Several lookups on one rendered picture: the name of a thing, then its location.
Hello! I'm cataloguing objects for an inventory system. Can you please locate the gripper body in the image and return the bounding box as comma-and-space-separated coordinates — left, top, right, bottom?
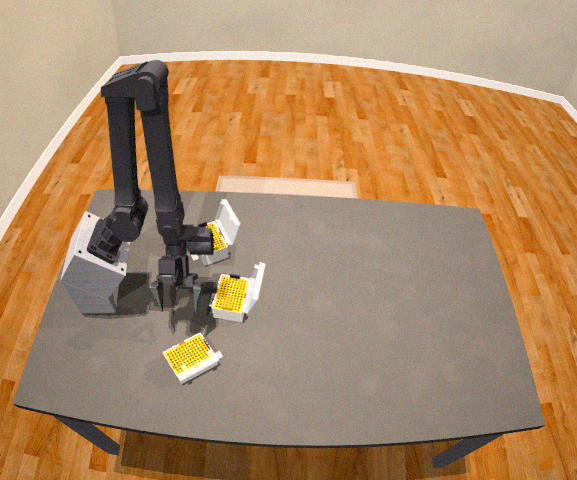
152, 254, 204, 287

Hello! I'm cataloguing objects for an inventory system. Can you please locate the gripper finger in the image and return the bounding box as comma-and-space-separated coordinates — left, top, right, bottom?
193, 284, 205, 313
150, 283, 163, 312

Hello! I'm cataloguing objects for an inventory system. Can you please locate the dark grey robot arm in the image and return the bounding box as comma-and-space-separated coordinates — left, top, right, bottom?
86, 60, 214, 284

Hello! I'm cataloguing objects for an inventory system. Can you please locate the yellow tip rack plate with holes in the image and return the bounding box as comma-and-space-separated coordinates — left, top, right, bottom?
165, 335, 210, 373
198, 222, 226, 251
214, 274, 248, 313

